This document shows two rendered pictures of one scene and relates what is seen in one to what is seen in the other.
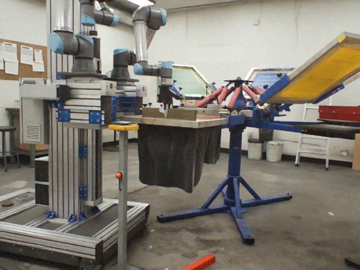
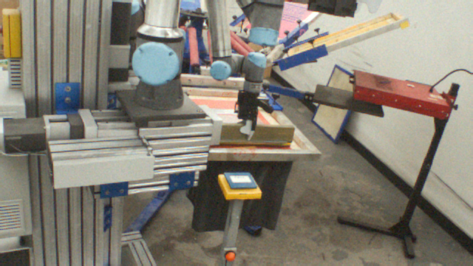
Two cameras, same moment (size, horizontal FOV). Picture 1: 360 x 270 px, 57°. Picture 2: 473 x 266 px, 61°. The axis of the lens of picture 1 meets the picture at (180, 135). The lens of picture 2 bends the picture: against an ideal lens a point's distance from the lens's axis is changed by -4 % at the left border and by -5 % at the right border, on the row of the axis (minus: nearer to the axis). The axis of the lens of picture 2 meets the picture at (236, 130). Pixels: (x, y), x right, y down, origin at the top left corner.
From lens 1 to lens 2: 1.89 m
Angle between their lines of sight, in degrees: 50
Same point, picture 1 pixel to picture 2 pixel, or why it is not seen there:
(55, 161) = (53, 250)
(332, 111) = (372, 94)
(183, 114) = (277, 134)
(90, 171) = (117, 243)
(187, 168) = (276, 202)
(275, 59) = not seen: outside the picture
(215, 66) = not seen: outside the picture
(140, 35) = (225, 9)
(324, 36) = not seen: outside the picture
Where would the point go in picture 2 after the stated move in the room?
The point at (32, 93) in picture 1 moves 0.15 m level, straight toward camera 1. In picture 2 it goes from (92, 177) to (140, 196)
